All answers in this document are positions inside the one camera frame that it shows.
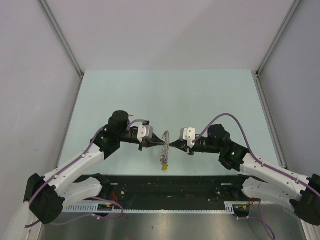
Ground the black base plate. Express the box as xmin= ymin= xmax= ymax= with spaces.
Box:
xmin=72 ymin=174 xmax=261 ymax=211

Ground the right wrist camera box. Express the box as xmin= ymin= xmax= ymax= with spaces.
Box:
xmin=179 ymin=127 xmax=196 ymax=149

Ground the purple cable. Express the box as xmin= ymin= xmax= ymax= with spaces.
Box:
xmin=192 ymin=113 xmax=320 ymax=240
xmin=24 ymin=119 xmax=148 ymax=228

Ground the left aluminium frame post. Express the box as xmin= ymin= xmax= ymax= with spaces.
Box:
xmin=37 ymin=0 xmax=85 ymax=78

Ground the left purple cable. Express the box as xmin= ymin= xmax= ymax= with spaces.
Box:
xmin=24 ymin=119 xmax=148 ymax=228

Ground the metal keyring disc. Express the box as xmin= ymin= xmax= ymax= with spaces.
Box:
xmin=160 ymin=130 xmax=170 ymax=166

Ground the aluminium frame post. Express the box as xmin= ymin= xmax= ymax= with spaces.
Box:
xmin=37 ymin=0 xmax=85 ymax=78
xmin=256 ymin=0 xmax=303 ymax=76

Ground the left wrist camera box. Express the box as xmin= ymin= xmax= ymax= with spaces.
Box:
xmin=137 ymin=119 xmax=153 ymax=143

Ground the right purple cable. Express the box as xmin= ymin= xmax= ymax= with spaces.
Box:
xmin=192 ymin=113 xmax=320 ymax=240

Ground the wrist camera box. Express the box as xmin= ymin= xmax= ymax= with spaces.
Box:
xmin=137 ymin=119 xmax=153 ymax=143
xmin=179 ymin=127 xmax=196 ymax=149

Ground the yellow tag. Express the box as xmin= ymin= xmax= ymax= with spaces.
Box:
xmin=161 ymin=164 xmax=168 ymax=171

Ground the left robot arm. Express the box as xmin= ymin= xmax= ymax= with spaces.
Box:
xmin=24 ymin=110 xmax=165 ymax=225

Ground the grey slotted cable duct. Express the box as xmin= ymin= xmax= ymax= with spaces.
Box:
xmin=62 ymin=202 xmax=243 ymax=215

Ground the right aluminium frame post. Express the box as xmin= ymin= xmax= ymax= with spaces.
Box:
xmin=256 ymin=0 xmax=303 ymax=76

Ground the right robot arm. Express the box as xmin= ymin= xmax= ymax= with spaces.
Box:
xmin=170 ymin=124 xmax=320 ymax=226

